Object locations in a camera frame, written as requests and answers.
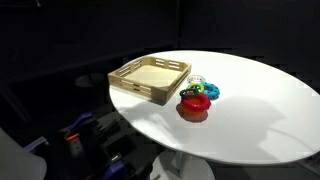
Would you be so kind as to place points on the light wooden slatted tray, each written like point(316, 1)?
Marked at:
point(153, 76)

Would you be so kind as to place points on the red bowl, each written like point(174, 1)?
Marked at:
point(193, 116)

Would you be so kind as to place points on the black equipment pile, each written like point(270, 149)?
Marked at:
point(96, 146)

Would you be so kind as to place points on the orange clip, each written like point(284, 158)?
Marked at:
point(70, 137)

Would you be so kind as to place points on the grey white chair back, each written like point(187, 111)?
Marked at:
point(16, 163)

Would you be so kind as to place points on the white round table pedestal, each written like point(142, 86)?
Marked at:
point(186, 168)

